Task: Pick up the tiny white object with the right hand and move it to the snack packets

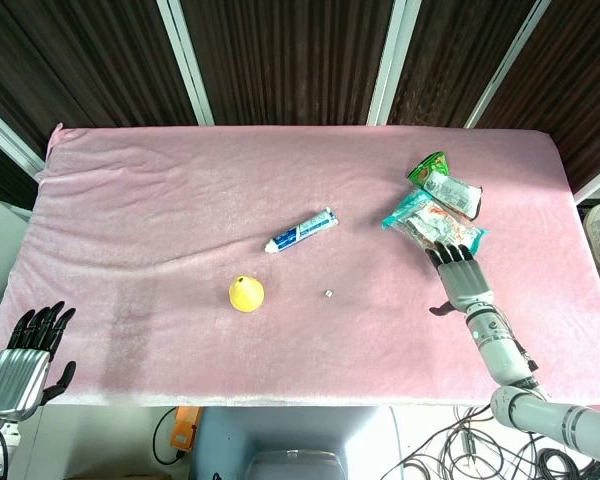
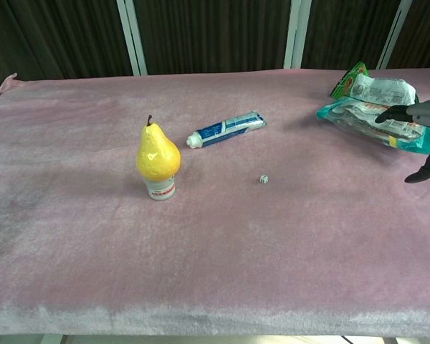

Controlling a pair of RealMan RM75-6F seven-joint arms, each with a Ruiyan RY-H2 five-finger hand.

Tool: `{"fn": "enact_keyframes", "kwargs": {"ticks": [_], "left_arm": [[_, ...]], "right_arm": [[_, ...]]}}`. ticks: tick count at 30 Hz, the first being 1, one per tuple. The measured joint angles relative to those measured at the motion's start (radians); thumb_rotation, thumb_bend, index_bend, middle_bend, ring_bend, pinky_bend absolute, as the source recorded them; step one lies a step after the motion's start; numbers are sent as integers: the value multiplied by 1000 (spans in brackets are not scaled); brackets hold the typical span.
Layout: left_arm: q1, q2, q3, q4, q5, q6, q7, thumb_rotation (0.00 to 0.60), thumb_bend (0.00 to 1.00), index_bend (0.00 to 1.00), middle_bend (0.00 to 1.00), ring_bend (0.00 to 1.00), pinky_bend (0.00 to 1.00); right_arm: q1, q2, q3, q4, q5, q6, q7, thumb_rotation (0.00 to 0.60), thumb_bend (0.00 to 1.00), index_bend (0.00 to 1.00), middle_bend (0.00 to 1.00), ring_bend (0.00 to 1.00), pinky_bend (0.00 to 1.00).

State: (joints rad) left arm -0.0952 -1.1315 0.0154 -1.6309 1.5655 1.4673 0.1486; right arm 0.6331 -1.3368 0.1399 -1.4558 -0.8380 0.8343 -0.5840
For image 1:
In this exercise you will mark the green snack packet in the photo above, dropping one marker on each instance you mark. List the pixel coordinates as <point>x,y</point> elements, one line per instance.
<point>447,187</point>

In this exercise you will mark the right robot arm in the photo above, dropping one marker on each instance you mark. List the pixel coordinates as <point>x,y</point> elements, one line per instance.
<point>515,370</point>

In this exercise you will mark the orange power strip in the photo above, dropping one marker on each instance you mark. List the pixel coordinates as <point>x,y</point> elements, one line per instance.
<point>186,427</point>

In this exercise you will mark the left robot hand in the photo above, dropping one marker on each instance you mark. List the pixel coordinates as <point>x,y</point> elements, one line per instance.
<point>17,372</point>

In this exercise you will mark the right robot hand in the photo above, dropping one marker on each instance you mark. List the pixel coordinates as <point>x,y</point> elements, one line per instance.
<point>464,280</point>

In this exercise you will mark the yellow pear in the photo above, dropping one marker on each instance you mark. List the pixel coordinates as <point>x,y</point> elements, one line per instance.
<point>246,294</point>

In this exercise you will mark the blue white toothpaste tube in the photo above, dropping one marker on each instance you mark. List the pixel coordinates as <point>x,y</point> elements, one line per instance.
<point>302,231</point>

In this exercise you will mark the teal snack packet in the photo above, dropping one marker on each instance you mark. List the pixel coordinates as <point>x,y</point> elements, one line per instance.
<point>432,220</point>

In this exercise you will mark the pink table cloth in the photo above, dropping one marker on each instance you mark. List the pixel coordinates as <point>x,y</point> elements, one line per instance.
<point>300,260</point>

